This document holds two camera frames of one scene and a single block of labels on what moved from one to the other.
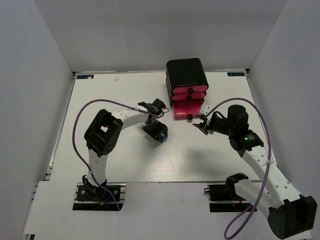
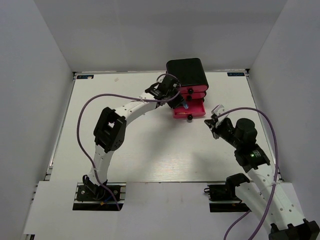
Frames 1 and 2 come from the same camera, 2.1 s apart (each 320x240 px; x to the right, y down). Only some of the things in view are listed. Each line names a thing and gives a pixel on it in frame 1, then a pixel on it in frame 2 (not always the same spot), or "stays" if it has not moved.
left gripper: x=162 y=129 -> x=177 y=103
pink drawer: x=197 y=95 stays
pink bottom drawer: x=187 y=109 stays
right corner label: x=235 y=74 stays
